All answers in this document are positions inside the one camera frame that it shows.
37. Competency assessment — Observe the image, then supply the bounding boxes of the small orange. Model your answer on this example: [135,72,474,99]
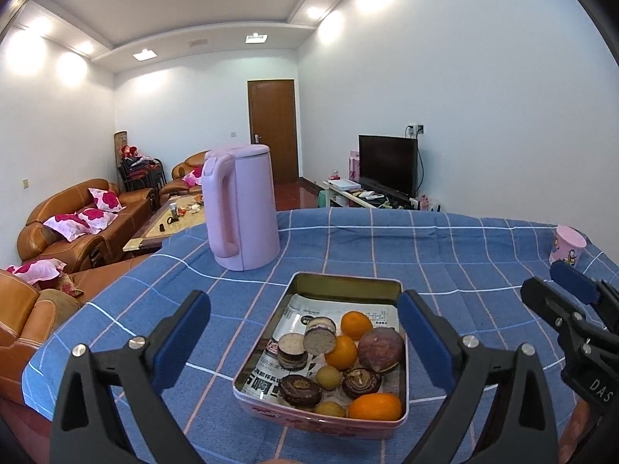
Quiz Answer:
[324,335,358,371]
[347,393,403,421]

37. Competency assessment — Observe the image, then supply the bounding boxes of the dark mangosteen front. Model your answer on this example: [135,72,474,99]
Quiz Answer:
[341,368,382,400]

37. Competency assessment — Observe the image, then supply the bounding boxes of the large orange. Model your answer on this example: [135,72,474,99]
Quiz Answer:
[340,311,373,341]

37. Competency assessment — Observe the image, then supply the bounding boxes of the small green-yellow fruit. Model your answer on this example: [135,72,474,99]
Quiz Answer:
[316,365,342,391]
[314,401,346,418]

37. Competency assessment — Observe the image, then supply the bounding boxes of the cut sugarcane piece front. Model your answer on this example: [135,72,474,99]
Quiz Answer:
[277,332,308,371]

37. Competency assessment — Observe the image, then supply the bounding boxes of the right hand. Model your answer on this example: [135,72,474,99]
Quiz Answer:
[558,399,591,464]

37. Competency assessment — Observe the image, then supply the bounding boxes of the pink cartoon mug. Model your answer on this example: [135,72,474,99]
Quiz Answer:
[549,225,587,266]

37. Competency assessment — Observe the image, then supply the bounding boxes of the pink metal tin box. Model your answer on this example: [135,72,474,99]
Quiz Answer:
[233,272,409,440]

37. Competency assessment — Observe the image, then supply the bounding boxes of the printed paper liner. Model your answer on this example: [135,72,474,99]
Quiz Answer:
[235,293,400,408]

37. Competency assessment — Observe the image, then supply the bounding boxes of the wooden coffee table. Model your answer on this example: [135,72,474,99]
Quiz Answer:
[123,195,205,254]

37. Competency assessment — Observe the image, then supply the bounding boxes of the brown leather near armchair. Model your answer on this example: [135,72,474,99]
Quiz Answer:
[1,254,148,405]

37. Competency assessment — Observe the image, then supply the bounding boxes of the brown leather long sofa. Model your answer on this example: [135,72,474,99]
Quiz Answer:
[17,178,155,272]

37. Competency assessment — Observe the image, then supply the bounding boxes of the brown leather far sofa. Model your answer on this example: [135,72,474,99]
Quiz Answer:
[159,151,206,203]

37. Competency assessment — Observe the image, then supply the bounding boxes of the pink electric kettle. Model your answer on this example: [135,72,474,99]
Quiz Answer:
[202,145,280,271]

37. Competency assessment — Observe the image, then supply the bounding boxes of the white tv stand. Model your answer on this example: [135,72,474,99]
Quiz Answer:
[321,180,420,211]

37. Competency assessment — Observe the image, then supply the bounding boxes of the black television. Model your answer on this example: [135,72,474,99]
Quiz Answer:
[359,135,417,198]

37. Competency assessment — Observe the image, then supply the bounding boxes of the brown wooden door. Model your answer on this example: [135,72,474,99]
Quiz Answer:
[248,80,299,184]

